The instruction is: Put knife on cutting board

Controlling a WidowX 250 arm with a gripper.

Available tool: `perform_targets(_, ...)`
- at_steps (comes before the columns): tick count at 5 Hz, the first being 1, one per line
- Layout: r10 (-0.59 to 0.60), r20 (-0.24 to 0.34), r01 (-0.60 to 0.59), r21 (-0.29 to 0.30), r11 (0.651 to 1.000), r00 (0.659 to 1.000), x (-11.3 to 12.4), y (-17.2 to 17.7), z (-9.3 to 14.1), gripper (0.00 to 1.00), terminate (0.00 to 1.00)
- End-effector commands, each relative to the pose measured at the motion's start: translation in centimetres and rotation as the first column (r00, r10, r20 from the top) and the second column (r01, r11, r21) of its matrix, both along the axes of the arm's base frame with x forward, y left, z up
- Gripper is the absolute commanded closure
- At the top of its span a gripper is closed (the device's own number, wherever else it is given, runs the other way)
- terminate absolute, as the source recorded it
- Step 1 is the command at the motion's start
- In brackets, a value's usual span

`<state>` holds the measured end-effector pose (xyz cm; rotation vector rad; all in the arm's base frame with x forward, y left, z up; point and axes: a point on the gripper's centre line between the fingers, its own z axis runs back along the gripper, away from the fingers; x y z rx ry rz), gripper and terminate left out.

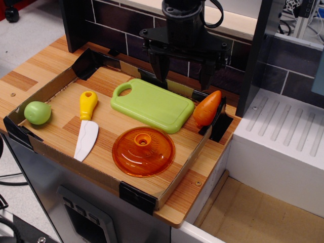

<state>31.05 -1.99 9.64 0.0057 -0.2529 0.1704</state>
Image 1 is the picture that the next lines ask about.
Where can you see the orange toy carrot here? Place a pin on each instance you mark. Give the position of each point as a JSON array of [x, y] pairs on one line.
[[206, 110]]

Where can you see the green plastic cutting board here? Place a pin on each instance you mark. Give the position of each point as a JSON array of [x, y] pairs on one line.
[[152, 105]]

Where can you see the black chair caster wheel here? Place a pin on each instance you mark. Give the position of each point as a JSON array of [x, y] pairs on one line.
[[11, 14]]

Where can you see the cardboard fence with black tape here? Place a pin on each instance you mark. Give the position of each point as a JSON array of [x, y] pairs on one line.
[[58, 78]]

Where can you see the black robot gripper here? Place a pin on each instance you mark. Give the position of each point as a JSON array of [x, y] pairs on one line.
[[185, 36]]

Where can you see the green toy pear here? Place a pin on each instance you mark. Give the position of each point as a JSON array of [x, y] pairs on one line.
[[37, 112]]

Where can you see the yellow handled white toy knife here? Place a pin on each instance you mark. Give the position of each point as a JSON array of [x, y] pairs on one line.
[[89, 129]]

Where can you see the orange transparent pot lid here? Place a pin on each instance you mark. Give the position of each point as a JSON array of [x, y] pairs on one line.
[[143, 152]]

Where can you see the white sink drainer unit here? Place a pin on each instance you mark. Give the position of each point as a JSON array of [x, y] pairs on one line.
[[277, 149]]

